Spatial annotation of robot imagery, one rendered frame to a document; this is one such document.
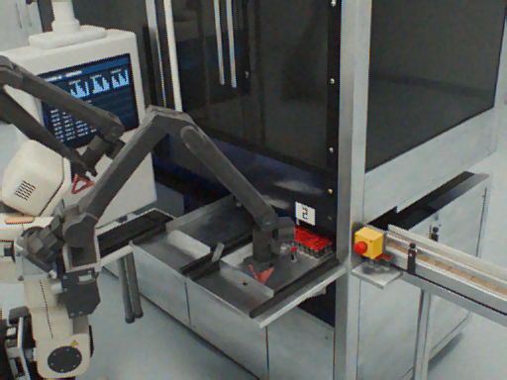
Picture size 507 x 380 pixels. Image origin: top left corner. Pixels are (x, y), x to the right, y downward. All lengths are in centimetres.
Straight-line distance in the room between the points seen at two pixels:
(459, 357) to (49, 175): 212
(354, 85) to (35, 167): 91
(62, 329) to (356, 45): 121
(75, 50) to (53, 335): 101
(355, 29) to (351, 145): 34
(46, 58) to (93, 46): 20
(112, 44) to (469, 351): 215
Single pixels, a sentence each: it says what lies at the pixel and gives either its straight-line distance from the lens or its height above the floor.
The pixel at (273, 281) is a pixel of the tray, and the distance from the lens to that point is 193.
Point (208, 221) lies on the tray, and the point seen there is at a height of 88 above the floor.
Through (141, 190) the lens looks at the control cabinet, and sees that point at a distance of 259.
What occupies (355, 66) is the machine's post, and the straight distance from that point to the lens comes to 172.
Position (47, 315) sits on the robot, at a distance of 191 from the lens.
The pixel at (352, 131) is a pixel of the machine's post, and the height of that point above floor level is 136.
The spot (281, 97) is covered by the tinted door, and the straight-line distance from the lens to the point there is 195.
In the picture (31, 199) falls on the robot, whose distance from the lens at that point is 172.
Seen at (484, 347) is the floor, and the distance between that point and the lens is 316.
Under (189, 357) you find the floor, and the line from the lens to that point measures 301.
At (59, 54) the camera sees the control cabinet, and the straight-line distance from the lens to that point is 226.
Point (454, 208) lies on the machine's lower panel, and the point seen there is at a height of 84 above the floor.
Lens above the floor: 198
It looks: 26 degrees down
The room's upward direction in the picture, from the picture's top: 3 degrees counter-clockwise
